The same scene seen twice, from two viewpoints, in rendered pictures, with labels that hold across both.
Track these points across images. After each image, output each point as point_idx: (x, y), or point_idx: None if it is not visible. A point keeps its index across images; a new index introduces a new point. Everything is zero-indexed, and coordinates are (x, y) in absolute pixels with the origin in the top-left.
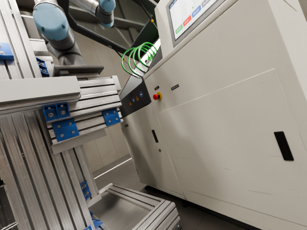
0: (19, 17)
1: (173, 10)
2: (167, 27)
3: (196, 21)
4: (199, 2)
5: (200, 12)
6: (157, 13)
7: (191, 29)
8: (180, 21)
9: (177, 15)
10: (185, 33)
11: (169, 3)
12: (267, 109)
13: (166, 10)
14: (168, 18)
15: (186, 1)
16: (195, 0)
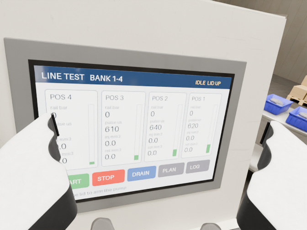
0: None
1: (59, 106)
2: (4, 140)
3: (134, 193)
4: (156, 161)
5: (150, 182)
6: None
7: (115, 203)
8: (82, 163)
9: (74, 136)
10: (92, 205)
11: (39, 54)
12: None
13: (12, 68)
14: (16, 111)
15: (121, 123)
16: (149, 146)
